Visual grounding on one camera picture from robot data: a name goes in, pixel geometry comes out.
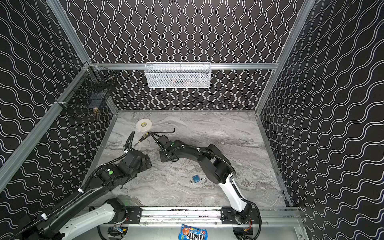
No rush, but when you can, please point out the blue padlock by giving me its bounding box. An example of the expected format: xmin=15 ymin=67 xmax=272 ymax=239
xmin=191 ymin=175 xmax=207 ymax=184

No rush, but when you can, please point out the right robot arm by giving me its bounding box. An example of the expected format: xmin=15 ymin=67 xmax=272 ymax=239
xmin=155 ymin=135 xmax=262 ymax=225

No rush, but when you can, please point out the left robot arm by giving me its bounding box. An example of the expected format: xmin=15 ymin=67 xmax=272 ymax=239
xmin=10 ymin=150 xmax=152 ymax=240

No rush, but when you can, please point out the black hex key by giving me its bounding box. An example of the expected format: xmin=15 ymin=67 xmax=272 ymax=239
xmin=150 ymin=128 xmax=176 ymax=134

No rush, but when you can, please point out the yellow black screwdriver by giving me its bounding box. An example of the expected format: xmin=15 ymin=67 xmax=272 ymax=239
xmin=134 ymin=132 xmax=151 ymax=146

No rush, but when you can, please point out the white tape roll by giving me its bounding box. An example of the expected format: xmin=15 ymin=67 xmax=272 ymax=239
xmin=136 ymin=119 xmax=153 ymax=132

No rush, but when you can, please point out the brass item in basket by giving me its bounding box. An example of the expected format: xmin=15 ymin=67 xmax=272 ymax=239
xmin=93 ymin=107 xmax=100 ymax=120

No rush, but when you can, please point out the M&M's candy bag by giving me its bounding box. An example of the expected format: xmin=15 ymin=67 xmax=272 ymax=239
xmin=178 ymin=224 xmax=208 ymax=240

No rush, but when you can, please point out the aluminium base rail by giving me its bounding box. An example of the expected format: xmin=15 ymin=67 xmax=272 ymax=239
xmin=98 ymin=206 xmax=301 ymax=226

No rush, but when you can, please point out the white wire mesh basket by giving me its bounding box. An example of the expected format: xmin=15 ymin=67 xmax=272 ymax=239
xmin=145 ymin=62 xmax=212 ymax=89

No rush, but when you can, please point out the black wire basket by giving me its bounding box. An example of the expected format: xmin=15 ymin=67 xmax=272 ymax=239
xmin=60 ymin=64 xmax=118 ymax=122

